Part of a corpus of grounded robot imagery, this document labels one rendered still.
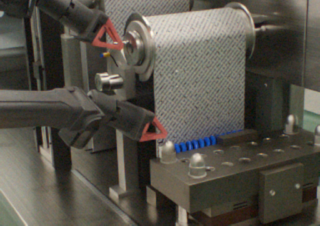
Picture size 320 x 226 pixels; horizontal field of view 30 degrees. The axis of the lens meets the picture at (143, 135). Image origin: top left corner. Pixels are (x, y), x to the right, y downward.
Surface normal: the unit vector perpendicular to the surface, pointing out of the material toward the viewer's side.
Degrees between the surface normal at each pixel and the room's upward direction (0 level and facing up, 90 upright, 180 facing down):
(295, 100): 90
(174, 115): 90
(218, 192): 90
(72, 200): 0
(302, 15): 90
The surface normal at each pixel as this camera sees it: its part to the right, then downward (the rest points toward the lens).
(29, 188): -0.04, -0.94
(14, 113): 0.67, 0.67
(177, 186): -0.88, 0.18
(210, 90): 0.46, 0.27
